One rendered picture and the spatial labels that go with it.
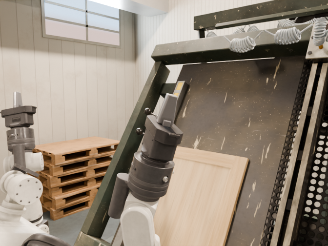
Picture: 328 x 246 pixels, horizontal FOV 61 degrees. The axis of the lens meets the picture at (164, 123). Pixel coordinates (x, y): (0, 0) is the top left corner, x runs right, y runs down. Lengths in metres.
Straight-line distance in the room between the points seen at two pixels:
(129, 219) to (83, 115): 4.47
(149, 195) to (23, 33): 4.17
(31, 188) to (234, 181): 0.79
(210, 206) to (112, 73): 4.41
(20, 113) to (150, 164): 0.65
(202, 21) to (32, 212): 1.68
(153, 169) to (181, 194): 0.78
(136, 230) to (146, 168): 0.13
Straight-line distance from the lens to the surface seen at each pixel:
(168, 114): 0.56
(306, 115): 1.21
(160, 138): 0.52
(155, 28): 5.51
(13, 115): 1.12
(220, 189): 1.25
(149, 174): 0.56
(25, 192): 0.75
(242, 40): 1.36
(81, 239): 1.64
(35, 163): 1.08
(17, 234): 0.71
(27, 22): 4.67
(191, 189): 1.32
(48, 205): 4.14
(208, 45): 1.61
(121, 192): 0.62
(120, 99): 5.52
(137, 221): 0.60
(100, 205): 1.61
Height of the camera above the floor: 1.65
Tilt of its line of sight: 7 degrees down
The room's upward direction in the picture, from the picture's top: straight up
